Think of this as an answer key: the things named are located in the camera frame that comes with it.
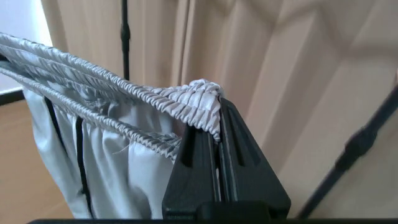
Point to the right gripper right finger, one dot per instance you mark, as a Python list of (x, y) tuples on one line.
[(255, 180)]

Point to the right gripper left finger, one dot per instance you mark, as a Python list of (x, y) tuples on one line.
[(186, 186)]

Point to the pale grey shorts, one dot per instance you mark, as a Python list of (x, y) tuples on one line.
[(124, 174)]

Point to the black clothes rack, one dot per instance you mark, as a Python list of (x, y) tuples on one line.
[(125, 37)]

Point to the beige curtain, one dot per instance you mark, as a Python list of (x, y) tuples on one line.
[(280, 62)]

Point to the window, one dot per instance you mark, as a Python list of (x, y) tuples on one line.
[(18, 31)]

